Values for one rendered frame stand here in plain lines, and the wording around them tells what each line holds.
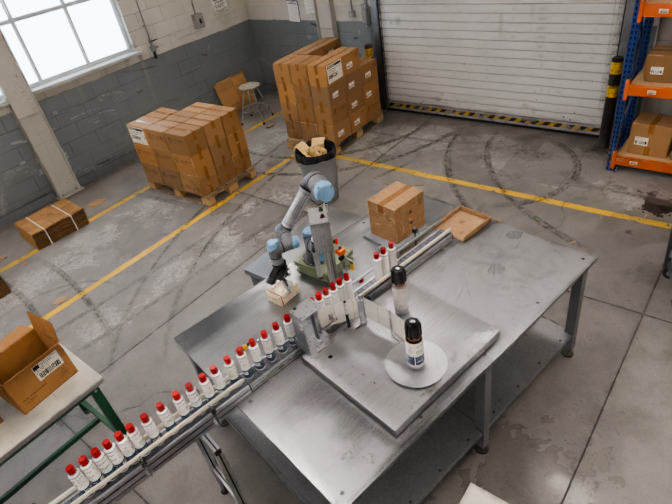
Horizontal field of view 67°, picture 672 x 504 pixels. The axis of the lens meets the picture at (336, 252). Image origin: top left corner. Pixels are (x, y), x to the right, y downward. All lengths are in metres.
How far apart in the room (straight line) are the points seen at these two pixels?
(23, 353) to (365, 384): 2.03
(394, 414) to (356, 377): 0.29
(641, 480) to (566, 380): 0.72
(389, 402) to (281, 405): 0.54
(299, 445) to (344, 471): 0.25
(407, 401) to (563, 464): 1.23
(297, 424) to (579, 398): 1.92
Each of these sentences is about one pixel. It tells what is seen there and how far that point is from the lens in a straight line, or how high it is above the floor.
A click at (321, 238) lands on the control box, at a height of 1.38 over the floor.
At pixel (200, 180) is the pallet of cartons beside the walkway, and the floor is 0.35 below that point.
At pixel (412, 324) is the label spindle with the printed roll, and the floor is 1.18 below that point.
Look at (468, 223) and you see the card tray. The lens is 3.65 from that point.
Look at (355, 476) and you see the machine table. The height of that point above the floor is 0.83.
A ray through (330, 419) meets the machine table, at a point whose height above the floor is 0.83.
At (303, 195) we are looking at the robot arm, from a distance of 3.02.
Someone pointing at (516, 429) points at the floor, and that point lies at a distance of 3.51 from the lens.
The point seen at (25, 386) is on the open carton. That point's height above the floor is 0.93.
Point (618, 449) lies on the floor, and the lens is 3.56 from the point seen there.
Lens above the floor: 2.87
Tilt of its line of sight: 36 degrees down
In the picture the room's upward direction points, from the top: 11 degrees counter-clockwise
